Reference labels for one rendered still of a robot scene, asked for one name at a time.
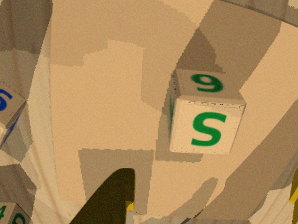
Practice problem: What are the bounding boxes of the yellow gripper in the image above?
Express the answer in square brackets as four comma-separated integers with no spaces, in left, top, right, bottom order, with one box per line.
[69,168,298,224]

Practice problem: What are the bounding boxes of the tan mat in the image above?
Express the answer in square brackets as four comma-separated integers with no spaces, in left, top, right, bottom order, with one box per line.
[50,0,298,220]

